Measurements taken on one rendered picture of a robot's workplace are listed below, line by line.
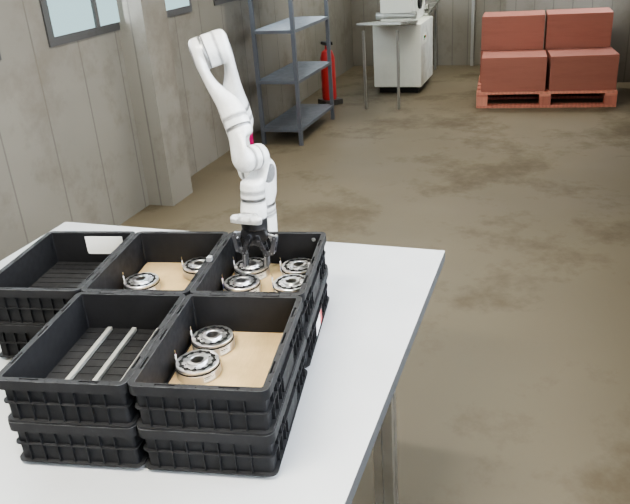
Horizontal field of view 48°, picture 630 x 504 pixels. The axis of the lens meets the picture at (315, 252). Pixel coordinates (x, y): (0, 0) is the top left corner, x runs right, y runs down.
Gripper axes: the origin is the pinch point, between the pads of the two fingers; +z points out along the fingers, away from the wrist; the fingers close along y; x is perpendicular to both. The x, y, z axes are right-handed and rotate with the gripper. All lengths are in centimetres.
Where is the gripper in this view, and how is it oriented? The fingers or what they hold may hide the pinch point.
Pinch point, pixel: (256, 262)
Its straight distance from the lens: 205.2
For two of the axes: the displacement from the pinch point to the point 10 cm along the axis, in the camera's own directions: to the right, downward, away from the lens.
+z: 0.2, 9.3, 3.7
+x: -2.8, 3.6, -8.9
